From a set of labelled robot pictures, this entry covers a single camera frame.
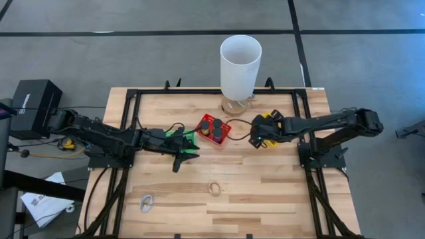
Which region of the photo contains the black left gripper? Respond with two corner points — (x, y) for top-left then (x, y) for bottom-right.
(155, 127), (200, 173)

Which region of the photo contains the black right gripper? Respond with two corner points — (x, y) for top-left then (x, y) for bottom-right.
(249, 109), (286, 149)

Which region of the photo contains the red plastic basket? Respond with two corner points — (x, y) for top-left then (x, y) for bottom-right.
(196, 113), (232, 146)

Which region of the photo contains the gold metal wristwatch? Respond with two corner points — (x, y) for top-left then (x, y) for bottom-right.
(207, 181), (222, 198)

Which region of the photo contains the yellow plastic basket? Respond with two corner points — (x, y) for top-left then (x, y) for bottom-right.
(261, 111), (283, 149)

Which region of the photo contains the green plastic basket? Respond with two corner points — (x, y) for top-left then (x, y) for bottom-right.
(165, 129), (197, 154)

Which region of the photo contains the white shade table lamp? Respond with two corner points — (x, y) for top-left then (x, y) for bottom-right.
(219, 34), (263, 118)

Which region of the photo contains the silver carabiner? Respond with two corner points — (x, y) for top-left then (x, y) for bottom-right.
(139, 194), (155, 214)

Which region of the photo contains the black metal beam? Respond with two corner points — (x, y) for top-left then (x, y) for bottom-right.
(2, 169), (86, 202)

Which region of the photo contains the white printed paper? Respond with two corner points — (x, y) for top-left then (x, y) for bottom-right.
(19, 171), (75, 229)

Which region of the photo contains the black cardboard box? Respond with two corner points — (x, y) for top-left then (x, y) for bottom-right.
(9, 78), (63, 140)

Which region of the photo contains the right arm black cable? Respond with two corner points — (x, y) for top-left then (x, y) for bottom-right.
(225, 118), (255, 141)

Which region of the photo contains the white lamp cord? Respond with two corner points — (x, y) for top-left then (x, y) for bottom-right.
(236, 94), (256, 110)

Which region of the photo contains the black table frame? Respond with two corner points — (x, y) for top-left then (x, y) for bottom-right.
(71, 78), (366, 239)

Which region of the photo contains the yellow floor cable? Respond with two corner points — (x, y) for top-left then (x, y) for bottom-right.
(29, 148), (86, 160)

